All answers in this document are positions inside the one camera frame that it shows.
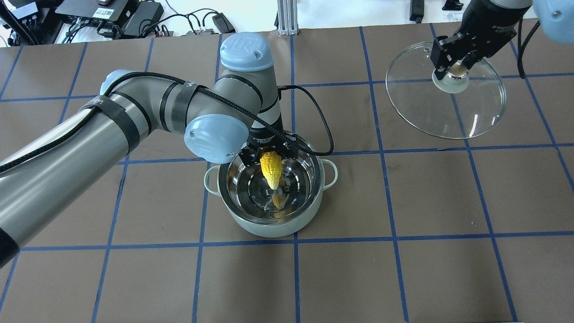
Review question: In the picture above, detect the black electronics box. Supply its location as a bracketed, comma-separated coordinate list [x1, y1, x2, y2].
[55, 0, 164, 39]

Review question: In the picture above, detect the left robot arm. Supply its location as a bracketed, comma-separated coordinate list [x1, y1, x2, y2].
[0, 32, 303, 266]

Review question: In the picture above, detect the small black adapter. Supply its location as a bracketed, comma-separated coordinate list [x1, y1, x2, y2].
[212, 13, 236, 34]

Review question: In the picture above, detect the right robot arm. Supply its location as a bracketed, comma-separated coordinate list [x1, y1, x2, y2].
[430, 0, 574, 83]

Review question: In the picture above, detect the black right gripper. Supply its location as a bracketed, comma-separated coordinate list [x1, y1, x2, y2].
[430, 0, 532, 81]

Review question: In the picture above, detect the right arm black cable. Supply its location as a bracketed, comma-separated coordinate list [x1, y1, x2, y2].
[516, 20, 541, 79]

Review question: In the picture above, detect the pale green steel pot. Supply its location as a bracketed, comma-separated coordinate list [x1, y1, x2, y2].
[204, 151, 339, 238]

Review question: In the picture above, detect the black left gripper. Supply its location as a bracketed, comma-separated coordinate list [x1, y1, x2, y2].
[238, 127, 299, 168]

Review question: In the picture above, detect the yellow corn cob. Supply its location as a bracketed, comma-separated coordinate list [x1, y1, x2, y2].
[260, 151, 283, 190]

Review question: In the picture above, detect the aluminium frame post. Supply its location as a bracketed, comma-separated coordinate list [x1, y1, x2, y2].
[276, 0, 300, 35]

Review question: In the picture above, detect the glass pot lid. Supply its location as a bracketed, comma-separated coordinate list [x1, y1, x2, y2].
[385, 42, 507, 140]

